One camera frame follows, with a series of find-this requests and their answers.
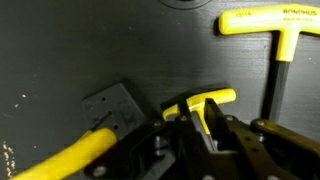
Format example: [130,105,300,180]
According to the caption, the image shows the black hex key stand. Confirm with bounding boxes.
[82,82,145,139]

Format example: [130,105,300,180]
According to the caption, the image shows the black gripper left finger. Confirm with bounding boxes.
[176,100,193,133]

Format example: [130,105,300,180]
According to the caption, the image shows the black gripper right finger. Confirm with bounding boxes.
[204,98,231,140]

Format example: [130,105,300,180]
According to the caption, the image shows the short yellow hex key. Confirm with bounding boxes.
[161,88,237,136]

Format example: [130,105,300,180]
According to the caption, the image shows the large lying yellow hex key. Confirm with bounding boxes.
[218,4,320,122]

